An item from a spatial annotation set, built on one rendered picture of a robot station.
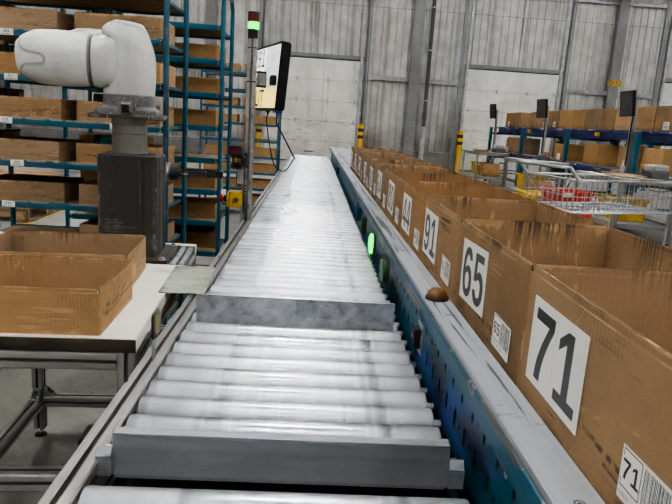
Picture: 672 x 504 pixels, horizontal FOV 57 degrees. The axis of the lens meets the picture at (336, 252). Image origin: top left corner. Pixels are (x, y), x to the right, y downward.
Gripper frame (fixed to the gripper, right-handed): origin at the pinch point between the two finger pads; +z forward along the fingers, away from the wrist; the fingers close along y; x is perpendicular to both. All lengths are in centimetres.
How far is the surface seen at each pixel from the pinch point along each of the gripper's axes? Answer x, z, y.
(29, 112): -22, -92, 22
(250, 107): -30.9, 15.1, -0.9
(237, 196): 9.1, 10.8, -3.3
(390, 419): 22, 59, -192
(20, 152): -3, -97, 21
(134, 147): -15, -11, -89
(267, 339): 21, 36, -159
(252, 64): -49, 15, -1
